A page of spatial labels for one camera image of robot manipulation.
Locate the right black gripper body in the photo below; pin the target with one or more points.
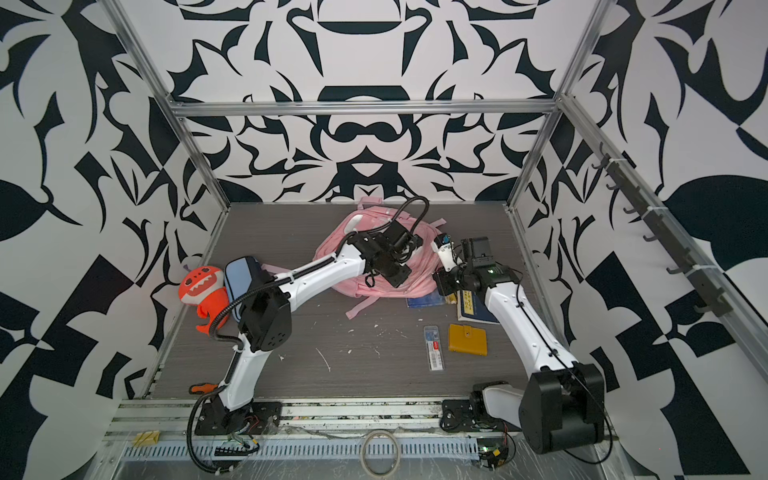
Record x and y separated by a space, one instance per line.
458 279

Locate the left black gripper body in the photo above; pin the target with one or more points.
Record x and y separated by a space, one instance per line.
395 272

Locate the pink student backpack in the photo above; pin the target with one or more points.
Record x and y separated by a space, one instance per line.
338 264

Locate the blue animal farm book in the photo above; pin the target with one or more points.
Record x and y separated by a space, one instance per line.
432 299

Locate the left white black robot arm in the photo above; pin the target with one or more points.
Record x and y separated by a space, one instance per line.
260 320

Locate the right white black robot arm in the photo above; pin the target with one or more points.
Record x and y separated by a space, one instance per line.
562 405

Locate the dark blue notebook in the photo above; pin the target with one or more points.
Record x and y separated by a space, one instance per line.
470 308

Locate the clear pen refill box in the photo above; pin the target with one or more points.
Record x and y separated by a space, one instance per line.
433 347

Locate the blue pencil case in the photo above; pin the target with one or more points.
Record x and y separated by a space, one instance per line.
242 275

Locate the red monster plush toy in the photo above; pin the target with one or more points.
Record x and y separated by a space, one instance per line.
204 288

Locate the roll of clear tape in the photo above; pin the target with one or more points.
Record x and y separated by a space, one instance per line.
380 444

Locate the yellow tape piece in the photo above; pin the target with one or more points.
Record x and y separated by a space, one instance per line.
146 439

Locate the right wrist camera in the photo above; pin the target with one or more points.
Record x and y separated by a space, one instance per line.
443 247

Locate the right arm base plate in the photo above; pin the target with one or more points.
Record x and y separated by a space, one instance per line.
460 416

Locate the orange handled tool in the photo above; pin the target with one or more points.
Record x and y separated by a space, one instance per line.
202 388

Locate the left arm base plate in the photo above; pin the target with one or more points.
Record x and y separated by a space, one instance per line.
257 418

